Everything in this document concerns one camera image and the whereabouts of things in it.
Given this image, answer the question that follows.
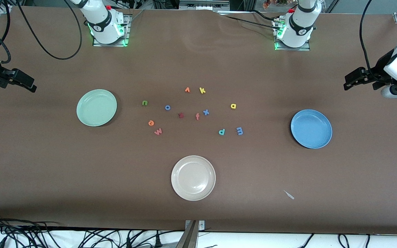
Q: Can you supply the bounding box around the light green plate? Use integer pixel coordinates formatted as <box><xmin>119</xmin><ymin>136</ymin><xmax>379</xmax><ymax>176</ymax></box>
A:
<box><xmin>77</xmin><ymin>89</ymin><xmax>118</xmax><ymax>127</ymax></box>

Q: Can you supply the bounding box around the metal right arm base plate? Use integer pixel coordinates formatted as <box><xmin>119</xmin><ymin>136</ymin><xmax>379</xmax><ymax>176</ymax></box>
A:
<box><xmin>92</xmin><ymin>14</ymin><xmax>132</xmax><ymax>47</ymax></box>

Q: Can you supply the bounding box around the black cable on table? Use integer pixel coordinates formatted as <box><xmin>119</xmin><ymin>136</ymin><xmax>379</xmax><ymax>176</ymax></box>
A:
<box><xmin>219</xmin><ymin>10</ymin><xmax>282</xmax><ymax>31</ymax></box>

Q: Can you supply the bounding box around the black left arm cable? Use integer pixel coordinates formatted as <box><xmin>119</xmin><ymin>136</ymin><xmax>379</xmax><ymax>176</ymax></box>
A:
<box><xmin>359</xmin><ymin>0</ymin><xmax>380</xmax><ymax>80</ymax></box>

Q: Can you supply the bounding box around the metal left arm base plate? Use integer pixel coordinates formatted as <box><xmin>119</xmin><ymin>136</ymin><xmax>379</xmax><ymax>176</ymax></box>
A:
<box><xmin>273</xmin><ymin>19</ymin><xmax>311</xmax><ymax>51</ymax></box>

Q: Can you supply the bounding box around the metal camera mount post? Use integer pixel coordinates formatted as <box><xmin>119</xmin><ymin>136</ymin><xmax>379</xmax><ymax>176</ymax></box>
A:
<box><xmin>176</xmin><ymin>220</ymin><xmax>205</xmax><ymax>248</ymax></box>

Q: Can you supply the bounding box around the blue plate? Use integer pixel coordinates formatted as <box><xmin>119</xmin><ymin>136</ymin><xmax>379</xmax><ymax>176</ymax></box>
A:
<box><xmin>291</xmin><ymin>109</ymin><xmax>333</xmax><ymax>149</ymax></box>

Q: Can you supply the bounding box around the grey metal background structure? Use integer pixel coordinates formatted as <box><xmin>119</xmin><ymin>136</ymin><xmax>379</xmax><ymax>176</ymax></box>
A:
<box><xmin>179</xmin><ymin>0</ymin><xmax>231</xmax><ymax>11</ymax></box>

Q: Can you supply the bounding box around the brown table cover sheet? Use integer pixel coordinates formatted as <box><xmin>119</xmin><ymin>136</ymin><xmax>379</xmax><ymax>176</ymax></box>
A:
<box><xmin>0</xmin><ymin>6</ymin><xmax>397</xmax><ymax>235</ymax></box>

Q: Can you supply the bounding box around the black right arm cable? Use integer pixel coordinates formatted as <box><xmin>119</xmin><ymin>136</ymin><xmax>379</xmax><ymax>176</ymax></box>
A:
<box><xmin>15</xmin><ymin>0</ymin><xmax>82</xmax><ymax>60</ymax></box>

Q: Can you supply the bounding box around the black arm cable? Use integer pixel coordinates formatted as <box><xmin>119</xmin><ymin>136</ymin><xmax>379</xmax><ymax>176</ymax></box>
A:
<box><xmin>15</xmin><ymin>0</ymin><xmax>82</xmax><ymax>60</ymax></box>
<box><xmin>359</xmin><ymin>0</ymin><xmax>380</xmax><ymax>80</ymax></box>

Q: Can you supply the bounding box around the beige plate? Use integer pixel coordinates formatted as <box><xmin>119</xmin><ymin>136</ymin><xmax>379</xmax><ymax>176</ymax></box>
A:
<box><xmin>171</xmin><ymin>155</ymin><xmax>216</xmax><ymax>201</ymax></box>

